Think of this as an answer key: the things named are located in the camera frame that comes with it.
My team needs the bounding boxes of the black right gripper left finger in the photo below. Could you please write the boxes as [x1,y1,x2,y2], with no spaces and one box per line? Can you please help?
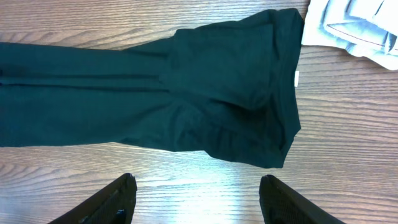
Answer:
[49,173,137,224]

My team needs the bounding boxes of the beige folded shorts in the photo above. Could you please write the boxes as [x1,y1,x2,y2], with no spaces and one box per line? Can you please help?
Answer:
[302,0,397,70]

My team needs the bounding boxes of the black t-shirt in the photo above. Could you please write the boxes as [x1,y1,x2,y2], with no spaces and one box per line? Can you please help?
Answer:
[1,9,304,168]

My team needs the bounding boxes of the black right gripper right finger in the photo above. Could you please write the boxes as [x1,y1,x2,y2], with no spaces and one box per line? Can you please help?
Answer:
[259,175,344,224]

